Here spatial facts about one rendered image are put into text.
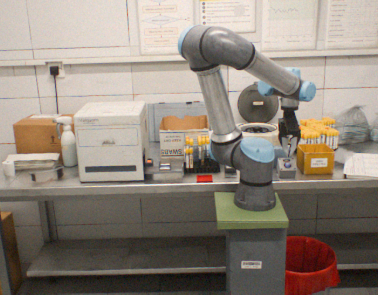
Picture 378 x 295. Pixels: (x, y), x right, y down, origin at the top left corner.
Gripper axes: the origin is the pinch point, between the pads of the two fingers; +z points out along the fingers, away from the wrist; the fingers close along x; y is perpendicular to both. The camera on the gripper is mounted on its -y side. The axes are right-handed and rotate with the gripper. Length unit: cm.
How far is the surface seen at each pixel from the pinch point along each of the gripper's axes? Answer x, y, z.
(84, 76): 99, 66, -25
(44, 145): 115, 36, 5
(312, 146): -14.2, 19.7, 2.9
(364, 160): -38.7, 20.5, 10.2
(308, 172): -10.1, 6.8, 10.5
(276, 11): -4, 66, -56
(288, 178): -0.8, 2.8, 11.5
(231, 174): 23.3, 6.1, 10.4
